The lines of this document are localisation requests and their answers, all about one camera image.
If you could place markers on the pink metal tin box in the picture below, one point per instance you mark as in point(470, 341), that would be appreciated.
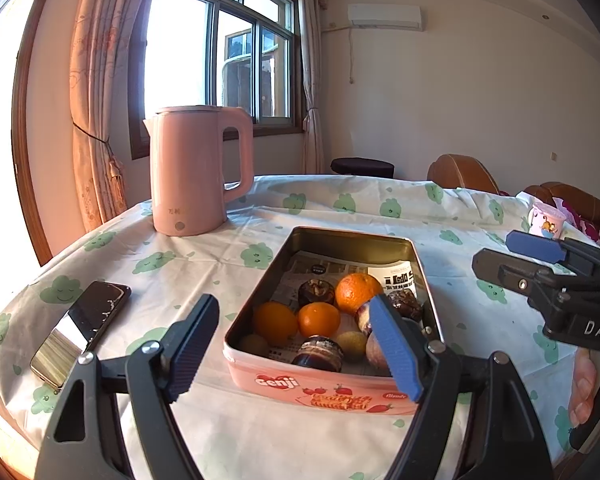
point(357, 388)

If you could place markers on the white green patterned tablecloth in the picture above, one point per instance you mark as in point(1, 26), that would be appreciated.
point(248, 417)

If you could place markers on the floral pink cushion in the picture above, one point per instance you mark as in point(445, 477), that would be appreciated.
point(587, 227)

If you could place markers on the pink curtain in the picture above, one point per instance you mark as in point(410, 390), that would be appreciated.
point(311, 52)
point(101, 35)

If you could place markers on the tan longan fruit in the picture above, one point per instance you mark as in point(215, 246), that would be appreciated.
point(353, 345)

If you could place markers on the small orange mandarin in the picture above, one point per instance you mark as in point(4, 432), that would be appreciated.
point(318, 319)

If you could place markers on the brown leather chair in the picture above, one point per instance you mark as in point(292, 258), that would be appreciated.
point(461, 171)

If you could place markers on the pink cartoon cup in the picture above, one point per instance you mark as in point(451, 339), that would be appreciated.
point(546, 221)

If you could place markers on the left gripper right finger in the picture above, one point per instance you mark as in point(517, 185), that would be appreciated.
point(503, 438)

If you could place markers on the pink curtain left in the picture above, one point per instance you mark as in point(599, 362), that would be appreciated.
point(101, 35)

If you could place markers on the large orange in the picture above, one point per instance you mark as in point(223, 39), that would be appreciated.
point(354, 290)

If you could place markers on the pink curtain right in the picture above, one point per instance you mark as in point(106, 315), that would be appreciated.
point(311, 52)

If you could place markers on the black smartphone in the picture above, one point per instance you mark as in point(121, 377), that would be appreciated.
point(79, 330)

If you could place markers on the printed paper in tin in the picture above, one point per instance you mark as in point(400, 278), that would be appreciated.
point(305, 265)

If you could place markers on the brown leather sofa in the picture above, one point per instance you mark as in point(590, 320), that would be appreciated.
point(581, 209)

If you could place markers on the window with dark frame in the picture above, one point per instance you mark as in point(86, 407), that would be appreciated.
point(236, 53)

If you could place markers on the dark wrinkled fruit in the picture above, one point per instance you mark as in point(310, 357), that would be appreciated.
point(316, 290)

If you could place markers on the black round stool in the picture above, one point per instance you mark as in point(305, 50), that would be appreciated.
point(362, 167)

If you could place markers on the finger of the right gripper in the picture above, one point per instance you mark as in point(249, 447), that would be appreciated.
point(538, 247)
point(497, 272)

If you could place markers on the white air conditioner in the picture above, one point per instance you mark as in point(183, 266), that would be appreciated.
point(391, 16)

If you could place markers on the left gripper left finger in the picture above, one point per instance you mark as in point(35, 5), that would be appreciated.
point(84, 439)

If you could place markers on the right hand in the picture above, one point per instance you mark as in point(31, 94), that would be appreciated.
point(582, 388)

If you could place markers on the round brown passion fruit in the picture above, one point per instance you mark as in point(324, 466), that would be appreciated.
point(375, 356)

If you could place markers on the small brown longan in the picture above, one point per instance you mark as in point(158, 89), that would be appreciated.
point(254, 344)

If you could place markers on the pink electric kettle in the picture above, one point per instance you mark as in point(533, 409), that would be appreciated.
point(188, 189)

